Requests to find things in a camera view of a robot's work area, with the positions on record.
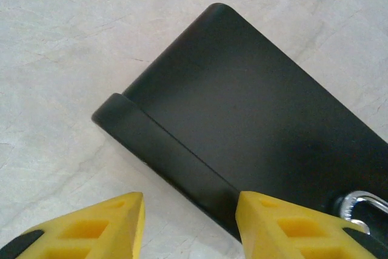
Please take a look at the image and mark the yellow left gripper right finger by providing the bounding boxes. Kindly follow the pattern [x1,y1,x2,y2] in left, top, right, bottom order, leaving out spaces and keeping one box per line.
[235,190,388,259]

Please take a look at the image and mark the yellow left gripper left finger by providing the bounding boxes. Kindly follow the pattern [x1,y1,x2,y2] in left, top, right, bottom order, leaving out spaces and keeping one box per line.
[0,191,147,259]

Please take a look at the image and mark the black box with painted lid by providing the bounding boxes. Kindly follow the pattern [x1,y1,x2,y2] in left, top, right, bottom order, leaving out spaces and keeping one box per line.
[91,2,388,243]

